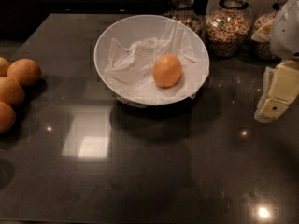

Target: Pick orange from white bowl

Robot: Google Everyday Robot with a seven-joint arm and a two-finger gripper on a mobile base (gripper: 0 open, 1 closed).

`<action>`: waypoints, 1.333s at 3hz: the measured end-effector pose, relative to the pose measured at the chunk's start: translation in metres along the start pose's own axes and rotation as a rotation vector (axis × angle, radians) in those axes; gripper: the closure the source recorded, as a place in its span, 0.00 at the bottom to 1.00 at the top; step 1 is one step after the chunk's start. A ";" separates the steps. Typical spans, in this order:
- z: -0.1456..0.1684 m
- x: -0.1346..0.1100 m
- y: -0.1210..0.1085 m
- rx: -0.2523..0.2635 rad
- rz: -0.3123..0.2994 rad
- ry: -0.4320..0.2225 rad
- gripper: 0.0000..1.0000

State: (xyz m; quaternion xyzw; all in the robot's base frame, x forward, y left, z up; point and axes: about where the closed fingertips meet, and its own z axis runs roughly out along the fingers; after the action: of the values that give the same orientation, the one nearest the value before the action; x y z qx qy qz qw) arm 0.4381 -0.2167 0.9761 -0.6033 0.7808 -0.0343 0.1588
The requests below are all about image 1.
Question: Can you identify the orange top left edge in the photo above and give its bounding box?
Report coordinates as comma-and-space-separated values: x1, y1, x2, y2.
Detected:
0, 57, 10, 77

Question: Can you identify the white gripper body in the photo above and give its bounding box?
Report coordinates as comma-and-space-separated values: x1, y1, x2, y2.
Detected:
270, 0, 299, 60

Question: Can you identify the glass grain jar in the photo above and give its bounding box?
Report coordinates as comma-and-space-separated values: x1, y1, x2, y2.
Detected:
164, 0, 204, 36
205, 0, 252, 58
250, 0, 288, 63

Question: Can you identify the left glass grain jar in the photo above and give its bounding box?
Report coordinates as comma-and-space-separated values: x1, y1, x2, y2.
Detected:
164, 0, 204, 36

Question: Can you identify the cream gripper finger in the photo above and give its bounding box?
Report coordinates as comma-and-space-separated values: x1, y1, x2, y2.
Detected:
254, 60, 299, 123
251, 19, 274, 43

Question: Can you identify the right glass grain jar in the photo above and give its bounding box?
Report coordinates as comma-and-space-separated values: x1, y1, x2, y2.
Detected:
250, 0, 288, 63

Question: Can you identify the middle glass grain jar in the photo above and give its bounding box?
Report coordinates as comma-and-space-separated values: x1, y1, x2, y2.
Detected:
205, 0, 252, 58

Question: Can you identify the white bowl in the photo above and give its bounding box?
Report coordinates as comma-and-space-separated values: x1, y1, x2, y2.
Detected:
93, 14, 211, 107

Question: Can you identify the orange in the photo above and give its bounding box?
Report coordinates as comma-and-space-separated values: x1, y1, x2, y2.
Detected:
0, 77, 25, 107
7, 59, 41, 86
152, 54, 182, 88
0, 102, 16, 134

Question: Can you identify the clear plastic bag liner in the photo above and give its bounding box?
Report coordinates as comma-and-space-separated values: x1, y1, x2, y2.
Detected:
104, 20, 209, 105

